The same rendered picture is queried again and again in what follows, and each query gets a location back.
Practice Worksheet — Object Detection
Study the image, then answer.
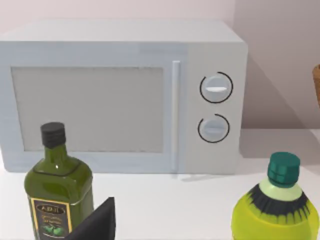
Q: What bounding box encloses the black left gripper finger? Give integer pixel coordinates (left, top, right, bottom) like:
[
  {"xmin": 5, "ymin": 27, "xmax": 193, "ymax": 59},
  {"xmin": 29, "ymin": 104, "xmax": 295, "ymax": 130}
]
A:
[{"xmin": 66, "ymin": 196, "xmax": 117, "ymax": 240}]

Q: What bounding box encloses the dark green glass bottle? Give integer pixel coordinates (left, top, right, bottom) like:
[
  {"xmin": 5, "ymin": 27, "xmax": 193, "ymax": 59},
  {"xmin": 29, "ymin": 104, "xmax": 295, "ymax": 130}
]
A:
[{"xmin": 24, "ymin": 121, "xmax": 94, "ymax": 240}]

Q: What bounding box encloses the small microwave knob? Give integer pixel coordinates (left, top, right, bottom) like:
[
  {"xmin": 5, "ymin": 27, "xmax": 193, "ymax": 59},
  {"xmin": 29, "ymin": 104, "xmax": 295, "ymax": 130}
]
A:
[{"xmin": 197, "ymin": 113, "xmax": 231, "ymax": 144}]

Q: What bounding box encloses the pale microwave oven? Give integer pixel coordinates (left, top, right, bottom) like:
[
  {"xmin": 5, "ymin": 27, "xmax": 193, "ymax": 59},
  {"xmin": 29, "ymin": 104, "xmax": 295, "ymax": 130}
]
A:
[{"xmin": 0, "ymin": 19, "xmax": 249, "ymax": 176}]

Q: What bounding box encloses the yellow-green plastic bottle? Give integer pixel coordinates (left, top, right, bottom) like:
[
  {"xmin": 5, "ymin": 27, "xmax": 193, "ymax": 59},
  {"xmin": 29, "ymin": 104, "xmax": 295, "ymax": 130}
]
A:
[{"xmin": 230, "ymin": 151, "xmax": 320, "ymax": 240}]

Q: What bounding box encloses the large microwave knob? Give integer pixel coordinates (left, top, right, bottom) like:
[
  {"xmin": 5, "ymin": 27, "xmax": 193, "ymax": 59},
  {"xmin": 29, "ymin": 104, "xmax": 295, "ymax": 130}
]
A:
[{"xmin": 199, "ymin": 71, "xmax": 234, "ymax": 103}]

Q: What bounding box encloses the woven brown basket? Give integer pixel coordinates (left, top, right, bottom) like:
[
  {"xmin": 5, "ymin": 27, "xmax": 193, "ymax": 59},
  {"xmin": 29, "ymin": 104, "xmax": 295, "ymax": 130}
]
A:
[{"xmin": 312, "ymin": 64, "xmax": 320, "ymax": 108}]

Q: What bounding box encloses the microwave door handle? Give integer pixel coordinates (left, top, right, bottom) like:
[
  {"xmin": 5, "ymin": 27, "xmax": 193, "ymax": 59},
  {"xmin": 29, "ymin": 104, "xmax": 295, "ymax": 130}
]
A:
[{"xmin": 171, "ymin": 60, "xmax": 181, "ymax": 173}]

